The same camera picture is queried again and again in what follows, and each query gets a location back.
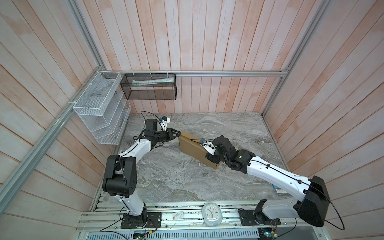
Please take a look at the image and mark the brown cardboard box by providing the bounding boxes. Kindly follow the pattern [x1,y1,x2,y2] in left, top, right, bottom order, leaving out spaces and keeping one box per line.
[179,131,220,170]

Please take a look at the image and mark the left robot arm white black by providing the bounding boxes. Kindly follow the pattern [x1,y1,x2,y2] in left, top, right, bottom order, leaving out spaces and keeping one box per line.
[102,116,181,217]

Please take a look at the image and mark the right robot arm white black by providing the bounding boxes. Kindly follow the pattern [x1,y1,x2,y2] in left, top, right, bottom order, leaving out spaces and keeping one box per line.
[200,136,330,227]

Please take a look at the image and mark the white paper in basket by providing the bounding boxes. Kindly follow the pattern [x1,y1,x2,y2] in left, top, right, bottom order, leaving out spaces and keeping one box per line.
[132,77,175,87]

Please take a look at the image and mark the white round clock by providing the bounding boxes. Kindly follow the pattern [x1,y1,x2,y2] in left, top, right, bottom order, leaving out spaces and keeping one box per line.
[202,203,223,227]

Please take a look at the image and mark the coloured marker pen pack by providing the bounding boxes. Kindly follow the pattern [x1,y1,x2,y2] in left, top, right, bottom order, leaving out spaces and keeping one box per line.
[273,185,288,196]

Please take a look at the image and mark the small white label tag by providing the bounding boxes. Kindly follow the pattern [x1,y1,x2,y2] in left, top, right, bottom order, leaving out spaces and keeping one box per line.
[173,212,184,220]

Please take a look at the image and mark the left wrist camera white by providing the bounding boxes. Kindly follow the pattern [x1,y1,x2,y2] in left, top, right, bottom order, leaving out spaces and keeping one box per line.
[159,116,171,131]

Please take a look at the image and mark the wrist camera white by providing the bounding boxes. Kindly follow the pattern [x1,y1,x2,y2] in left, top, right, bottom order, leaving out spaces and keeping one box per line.
[200,139,216,156]
[159,116,171,131]

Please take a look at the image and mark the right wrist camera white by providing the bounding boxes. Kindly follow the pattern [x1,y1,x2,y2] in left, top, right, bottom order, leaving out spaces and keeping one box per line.
[200,139,216,156]

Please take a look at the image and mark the black wire mesh basket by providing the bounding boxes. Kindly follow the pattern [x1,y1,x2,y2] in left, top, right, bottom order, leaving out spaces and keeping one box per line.
[120,73,178,101]

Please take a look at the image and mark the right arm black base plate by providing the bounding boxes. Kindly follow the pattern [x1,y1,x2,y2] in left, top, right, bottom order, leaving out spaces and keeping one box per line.
[238,209,281,226]

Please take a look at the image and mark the white wire mesh shelf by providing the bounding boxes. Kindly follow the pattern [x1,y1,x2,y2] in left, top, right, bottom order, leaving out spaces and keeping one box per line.
[74,71,132,145]

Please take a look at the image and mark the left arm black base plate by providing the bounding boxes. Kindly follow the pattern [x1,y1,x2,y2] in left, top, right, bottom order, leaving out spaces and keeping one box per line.
[121,212,162,229]

